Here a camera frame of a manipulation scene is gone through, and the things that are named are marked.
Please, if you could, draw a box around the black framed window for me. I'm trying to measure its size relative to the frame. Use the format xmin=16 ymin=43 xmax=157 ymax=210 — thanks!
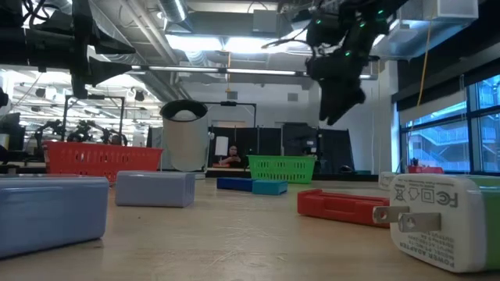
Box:
xmin=398 ymin=73 xmax=500 ymax=175

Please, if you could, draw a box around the lavender charger block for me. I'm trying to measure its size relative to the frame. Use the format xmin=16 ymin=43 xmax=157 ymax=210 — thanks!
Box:
xmin=0 ymin=174 xmax=110 ymax=260
xmin=114 ymin=170 xmax=196 ymax=208

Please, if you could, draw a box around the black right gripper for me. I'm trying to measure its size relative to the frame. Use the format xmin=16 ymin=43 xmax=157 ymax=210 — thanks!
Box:
xmin=306 ymin=54 xmax=372 ymax=126

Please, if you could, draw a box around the blue plastic block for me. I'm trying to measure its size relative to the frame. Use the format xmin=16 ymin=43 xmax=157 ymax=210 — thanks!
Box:
xmin=216 ymin=176 xmax=255 ymax=193

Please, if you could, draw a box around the white round ball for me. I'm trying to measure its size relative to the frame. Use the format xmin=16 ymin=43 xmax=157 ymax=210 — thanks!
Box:
xmin=170 ymin=109 xmax=198 ymax=122

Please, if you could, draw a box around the yellow hanging cord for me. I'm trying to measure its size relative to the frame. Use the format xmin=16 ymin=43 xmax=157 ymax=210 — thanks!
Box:
xmin=416 ymin=19 xmax=434 ymax=108

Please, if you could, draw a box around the white green power adapter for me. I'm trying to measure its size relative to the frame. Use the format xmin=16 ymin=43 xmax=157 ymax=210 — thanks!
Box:
xmin=372 ymin=173 xmax=500 ymax=273

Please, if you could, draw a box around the black computer monitor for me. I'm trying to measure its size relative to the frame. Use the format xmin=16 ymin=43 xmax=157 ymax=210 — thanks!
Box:
xmin=0 ymin=112 xmax=27 ymax=152

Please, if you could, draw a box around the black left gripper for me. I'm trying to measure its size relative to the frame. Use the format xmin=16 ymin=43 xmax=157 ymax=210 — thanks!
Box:
xmin=23 ymin=0 xmax=136 ymax=98

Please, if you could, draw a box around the green plastic basket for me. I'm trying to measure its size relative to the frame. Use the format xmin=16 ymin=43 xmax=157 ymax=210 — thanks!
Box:
xmin=247 ymin=155 xmax=316 ymax=185

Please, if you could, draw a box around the silver ceiling duct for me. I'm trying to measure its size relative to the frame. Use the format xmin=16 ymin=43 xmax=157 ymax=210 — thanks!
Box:
xmin=155 ymin=0 xmax=220 ymax=102

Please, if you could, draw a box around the black camera gantry frame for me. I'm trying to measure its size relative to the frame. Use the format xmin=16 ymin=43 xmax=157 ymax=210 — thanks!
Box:
xmin=202 ymin=100 xmax=258 ymax=173
xmin=63 ymin=94 xmax=127 ymax=137

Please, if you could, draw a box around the red mini stapler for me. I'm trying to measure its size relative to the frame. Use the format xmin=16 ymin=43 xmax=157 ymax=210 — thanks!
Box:
xmin=296 ymin=189 xmax=391 ymax=229

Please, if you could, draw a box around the black partition screen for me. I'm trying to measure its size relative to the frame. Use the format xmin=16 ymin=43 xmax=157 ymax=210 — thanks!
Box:
xmin=281 ymin=123 xmax=355 ymax=173
xmin=206 ymin=125 xmax=283 ymax=169

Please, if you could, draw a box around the white paper sign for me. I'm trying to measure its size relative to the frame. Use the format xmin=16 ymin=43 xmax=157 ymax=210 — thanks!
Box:
xmin=214 ymin=136 xmax=230 ymax=157

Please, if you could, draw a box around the person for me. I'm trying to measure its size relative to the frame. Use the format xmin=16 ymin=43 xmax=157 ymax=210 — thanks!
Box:
xmin=218 ymin=144 xmax=244 ymax=169

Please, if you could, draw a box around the red low tray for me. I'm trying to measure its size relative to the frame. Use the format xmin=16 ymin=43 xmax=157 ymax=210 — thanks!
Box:
xmin=407 ymin=165 xmax=445 ymax=175

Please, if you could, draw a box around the teal plastic block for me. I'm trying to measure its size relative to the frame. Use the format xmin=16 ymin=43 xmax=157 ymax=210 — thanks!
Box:
xmin=252 ymin=180 xmax=289 ymax=196

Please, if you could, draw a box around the red plastic basket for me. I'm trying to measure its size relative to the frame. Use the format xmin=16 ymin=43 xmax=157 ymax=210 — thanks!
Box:
xmin=42 ymin=140 xmax=164 ymax=183

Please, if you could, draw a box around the long ceiling light tube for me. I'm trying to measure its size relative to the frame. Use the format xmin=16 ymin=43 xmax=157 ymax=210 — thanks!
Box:
xmin=130 ymin=64 xmax=372 ymax=79

